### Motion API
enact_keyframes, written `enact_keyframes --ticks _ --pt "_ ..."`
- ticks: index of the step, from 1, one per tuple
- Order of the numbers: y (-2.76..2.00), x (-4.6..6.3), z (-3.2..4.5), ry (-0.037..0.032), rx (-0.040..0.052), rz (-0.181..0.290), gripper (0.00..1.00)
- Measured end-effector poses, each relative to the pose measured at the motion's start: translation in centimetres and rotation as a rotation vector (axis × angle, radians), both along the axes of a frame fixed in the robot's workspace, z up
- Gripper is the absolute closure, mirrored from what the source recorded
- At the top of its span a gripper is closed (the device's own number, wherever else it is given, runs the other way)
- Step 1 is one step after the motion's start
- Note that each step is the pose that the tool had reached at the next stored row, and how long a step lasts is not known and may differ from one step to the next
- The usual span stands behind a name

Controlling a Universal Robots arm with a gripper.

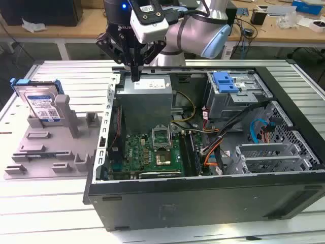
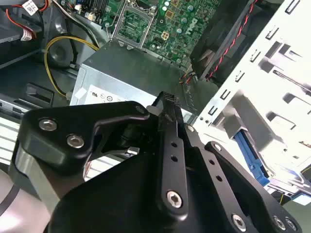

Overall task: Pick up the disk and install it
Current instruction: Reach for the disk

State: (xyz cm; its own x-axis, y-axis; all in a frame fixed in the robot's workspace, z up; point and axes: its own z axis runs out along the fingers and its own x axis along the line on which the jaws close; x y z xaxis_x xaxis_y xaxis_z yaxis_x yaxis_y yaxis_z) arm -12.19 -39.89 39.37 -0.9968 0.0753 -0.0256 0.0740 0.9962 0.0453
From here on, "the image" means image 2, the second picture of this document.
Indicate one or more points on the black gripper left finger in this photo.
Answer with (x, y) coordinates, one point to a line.
(60, 145)

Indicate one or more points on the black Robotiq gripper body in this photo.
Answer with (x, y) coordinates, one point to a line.
(109, 206)

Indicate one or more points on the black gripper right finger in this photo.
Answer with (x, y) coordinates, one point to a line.
(243, 199)

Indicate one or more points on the hard disk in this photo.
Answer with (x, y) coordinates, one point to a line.
(245, 150)

